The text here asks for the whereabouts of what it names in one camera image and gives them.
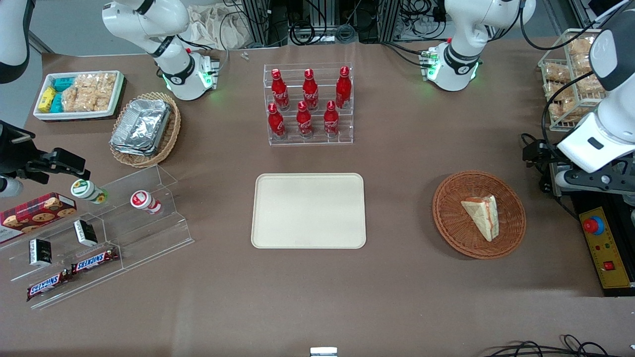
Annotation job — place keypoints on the aluminium frame profile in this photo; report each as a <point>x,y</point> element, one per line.
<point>379,20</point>
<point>263,22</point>

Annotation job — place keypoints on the yellow snack packet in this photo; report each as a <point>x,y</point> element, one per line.
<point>47,99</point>

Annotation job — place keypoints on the yellow emergency stop box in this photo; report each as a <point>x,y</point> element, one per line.
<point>607,253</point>

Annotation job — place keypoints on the small black white carton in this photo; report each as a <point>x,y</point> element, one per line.
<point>85,233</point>
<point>40,252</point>

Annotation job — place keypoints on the clear acrylic stepped stand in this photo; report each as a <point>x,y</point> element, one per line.
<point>149,233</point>

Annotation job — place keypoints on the brown round wicker basket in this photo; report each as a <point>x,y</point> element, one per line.
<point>454,218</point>

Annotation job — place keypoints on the green capped yogurt bottle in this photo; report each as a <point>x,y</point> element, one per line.
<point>87,191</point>

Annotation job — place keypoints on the wrapped bread pack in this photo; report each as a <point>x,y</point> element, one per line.
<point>589,84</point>
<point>580,45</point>
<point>563,109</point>
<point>558,72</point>

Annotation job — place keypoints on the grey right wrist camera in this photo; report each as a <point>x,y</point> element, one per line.
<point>10,187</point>

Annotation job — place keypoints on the red tartan cookie box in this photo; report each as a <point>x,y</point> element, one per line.
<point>34,213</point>

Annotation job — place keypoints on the clear acrylic bottle rack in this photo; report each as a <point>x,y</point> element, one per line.
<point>342,140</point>

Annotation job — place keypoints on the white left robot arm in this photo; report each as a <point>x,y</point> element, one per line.
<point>471,29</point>

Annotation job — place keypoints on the black equipment base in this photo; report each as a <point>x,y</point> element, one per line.
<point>627,233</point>

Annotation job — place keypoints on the white rectangular snack tray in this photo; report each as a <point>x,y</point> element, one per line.
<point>115,101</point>

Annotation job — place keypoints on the red capped yogurt bottle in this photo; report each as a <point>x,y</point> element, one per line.
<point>145,201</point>

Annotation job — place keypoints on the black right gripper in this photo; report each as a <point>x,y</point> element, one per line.
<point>15,153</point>

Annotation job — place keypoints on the clear bag rice crackers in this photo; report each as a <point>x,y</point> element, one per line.
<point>101,89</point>
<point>75,98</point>

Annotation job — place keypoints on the triangular sandwich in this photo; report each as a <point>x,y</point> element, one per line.
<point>483,215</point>

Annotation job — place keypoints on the small white box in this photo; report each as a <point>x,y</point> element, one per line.
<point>323,352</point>

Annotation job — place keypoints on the Snickers chocolate bar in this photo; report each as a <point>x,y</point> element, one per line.
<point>47,286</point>
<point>94,261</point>

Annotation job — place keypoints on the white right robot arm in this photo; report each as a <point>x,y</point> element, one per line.
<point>163,29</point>

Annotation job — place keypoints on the beige cloth bag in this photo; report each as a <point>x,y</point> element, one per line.
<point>213,27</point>

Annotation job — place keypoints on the teal snack packet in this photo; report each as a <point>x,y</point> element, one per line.
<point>63,83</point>
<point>57,103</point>

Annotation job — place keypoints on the light oval wicker basket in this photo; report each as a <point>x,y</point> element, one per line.
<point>171,134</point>

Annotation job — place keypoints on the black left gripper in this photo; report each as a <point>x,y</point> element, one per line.
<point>546,153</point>

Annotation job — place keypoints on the beige rectangular tray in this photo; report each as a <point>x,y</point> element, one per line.
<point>307,210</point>

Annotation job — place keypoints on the aluminium foil container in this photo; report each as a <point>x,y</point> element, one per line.
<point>144,124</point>
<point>130,150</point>

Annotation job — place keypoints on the red cola bottle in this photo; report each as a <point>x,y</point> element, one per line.
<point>281,94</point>
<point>310,93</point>
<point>304,122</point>
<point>331,121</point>
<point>277,124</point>
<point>343,90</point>

